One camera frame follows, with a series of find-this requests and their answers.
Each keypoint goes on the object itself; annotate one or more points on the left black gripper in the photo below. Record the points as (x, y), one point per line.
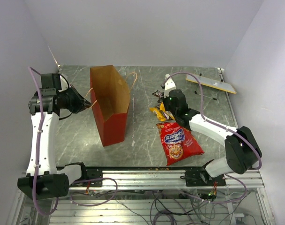
(81, 101)

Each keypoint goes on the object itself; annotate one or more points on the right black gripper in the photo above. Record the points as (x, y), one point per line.
(164, 100)

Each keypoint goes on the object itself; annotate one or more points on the yellow snack packet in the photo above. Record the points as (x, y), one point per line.
(162, 107)
(160, 115)

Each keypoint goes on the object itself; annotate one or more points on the purple candy packet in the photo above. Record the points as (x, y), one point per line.
(158, 94)
(167, 115)

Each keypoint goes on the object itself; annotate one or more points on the red paper bag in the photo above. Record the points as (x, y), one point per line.
(110, 98)

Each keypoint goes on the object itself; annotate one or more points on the red snack bag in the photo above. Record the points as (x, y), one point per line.
(178, 142)

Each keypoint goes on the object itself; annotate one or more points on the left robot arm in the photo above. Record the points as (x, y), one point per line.
(43, 180)

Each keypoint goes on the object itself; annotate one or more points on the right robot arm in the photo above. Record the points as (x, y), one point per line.
(241, 148)

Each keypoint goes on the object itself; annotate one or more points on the yellow-edged tablet on stand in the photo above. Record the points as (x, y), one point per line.
(216, 84)

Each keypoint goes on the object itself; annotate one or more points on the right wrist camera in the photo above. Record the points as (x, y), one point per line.
(168, 86)

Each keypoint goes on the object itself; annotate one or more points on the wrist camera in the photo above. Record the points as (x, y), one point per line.
(64, 83)
(168, 86)

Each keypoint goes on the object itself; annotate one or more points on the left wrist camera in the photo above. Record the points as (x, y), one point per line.
(64, 83)

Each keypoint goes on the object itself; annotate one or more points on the aluminium rail frame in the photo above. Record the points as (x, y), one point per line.
(154, 196)

